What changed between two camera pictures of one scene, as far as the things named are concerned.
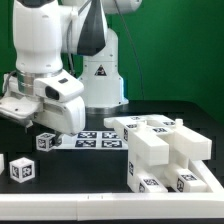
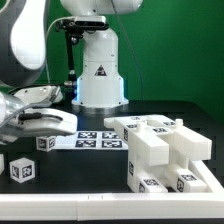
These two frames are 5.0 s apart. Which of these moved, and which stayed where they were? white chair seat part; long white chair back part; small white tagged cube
Moved: white chair seat part
Stayed: long white chair back part; small white tagged cube
